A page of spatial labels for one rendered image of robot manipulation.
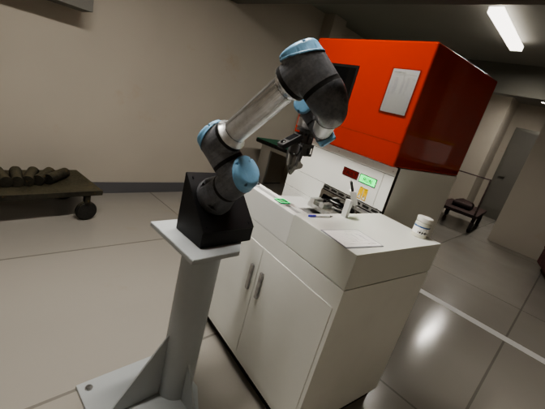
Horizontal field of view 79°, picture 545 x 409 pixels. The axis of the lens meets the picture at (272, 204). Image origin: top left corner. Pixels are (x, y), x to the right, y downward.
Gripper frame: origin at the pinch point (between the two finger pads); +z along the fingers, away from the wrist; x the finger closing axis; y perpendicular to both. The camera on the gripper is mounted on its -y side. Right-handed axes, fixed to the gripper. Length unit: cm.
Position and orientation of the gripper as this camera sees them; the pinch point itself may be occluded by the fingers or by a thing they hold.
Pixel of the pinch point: (289, 171)
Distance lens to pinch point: 149.5
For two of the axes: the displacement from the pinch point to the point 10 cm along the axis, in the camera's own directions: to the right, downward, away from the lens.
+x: -5.7, -3.9, 7.2
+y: 7.8, 0.1, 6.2
